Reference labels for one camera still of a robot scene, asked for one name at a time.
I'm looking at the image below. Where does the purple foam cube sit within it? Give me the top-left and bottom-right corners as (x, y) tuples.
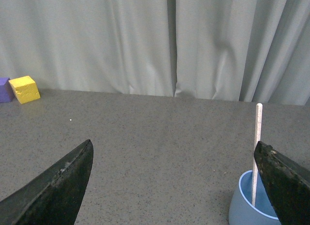
(0, 77), (15, 103)

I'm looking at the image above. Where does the grey curtain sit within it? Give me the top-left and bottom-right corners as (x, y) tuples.
(0, 0), (310, 105)

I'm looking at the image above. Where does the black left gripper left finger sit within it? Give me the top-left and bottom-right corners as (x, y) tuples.
(0, 139), (93, 225)

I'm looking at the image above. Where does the blue plastic cup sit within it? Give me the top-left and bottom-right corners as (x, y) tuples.
(229, 170), (280, 225)

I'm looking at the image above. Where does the white chopstick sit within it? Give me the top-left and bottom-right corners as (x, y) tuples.
(251, 103), (263, 206)

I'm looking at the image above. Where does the yellow foam cube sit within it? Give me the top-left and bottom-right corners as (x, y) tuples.
(9, 75), (41, 104)

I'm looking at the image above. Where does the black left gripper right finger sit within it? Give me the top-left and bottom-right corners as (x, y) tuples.
(254, 141), (310, 225)

